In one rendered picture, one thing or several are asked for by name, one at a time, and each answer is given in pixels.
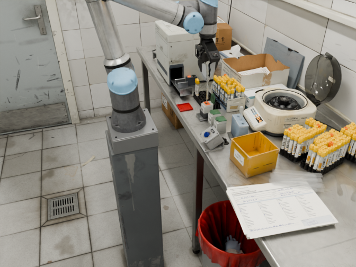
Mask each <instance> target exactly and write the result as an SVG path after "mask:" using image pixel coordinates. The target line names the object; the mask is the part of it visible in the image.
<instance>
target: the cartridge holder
mask: <svg viewBox="0 0 356 267"><path fill-rule="evenodd" d="M196 116H197V118H198V119H199V120H200V121H203V120H208V113H203V112H202V111H201V109H200V113H197V114H196Z"/></svg>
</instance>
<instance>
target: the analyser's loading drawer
mask: <svg viewBox="0 0 356 267"><path fill-rule="evenodd" d="M171 82H172V83H173V84H174V86H175V87H176V88H177V90H178V91H179V93H180V96H185V95H192V87H188V82H186V81H185V78H182V77H181V76H177V77H171Z"/></svg>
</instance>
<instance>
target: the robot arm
mask: <svg viewBox="0 0 356 267"><path fill-rule="evenodd" d="M85 1H86V5H87V7H88V10H89V13H90V16H91V18H92V21H93V24H94V27H95V30H96V33H97V36H98V39H99V41H100V44H101V47H102V50H103V53H104V56H105V59H104V61H103V64H104V67H105V70H106V73H107V75H108V77H107V85H108V88H109V93H110V98H111V104H112V116H111V126H112V128H113V129H114V130H115V131H117V132H121V133H131V132H135V131H138V130H140V129H141V128H143V127H144V126H145V124H146V116H145V114H144V112H143V110H142V108H141V106H140V100H139V92H138V80H137V76H136V74H135V69H134V66H133V64H132V62H131V58H130V55H129V54H128V53H126V52H125V51H124V48H123V44H122V41H121V38H120V35H119V31H118V28H117V24H116V22H115V19H114V15H113V12H112V8H111V5H110V2H109V1H113V2H116V3H118V4H121V5H123V6H126V7H129V8H131V9H134V10H136V11H139V12H142V13H144V14H147V15H150V16H152V17H155V18H157V19H160V20H162V21H165V22H167V23H170V24H173V25H176V26H178V27H181V28H183V29H185V31H186V32H188V33H190V34H197V33H199V37H200V43H199V44H196V45H195V56H196V57H197V58H198V66H199V71H200V73H201V76H202V78H203V79H204V80H205V81H206V79H207V76H206V74H207V72H206V69H207V64H205V63H206V62H207V61H210V62H209V64H208V70H209V75H208V76H209V80H210V79H211V77H212V76H213V74H214V72H215V70H216V68H217V65H218V62H219V61H220V57H221V56H220V54H219V51H218V49H217V47H216V45H215V43H214V41H213V38H215V37H216V32H217V14H218V0H196V1H178V2H174V1H171V0H85ZM196 49H197V53H196Z"/></svg>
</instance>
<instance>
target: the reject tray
mask: <svg viewBox="0 0 356 267"><path fill-rule="evenodd" d="M176 106H177V108H178V109H179V111H180V112H184V111H190V110H193V107H192V106H191V105H190V103H182V104H177V105H176Z"/></svg>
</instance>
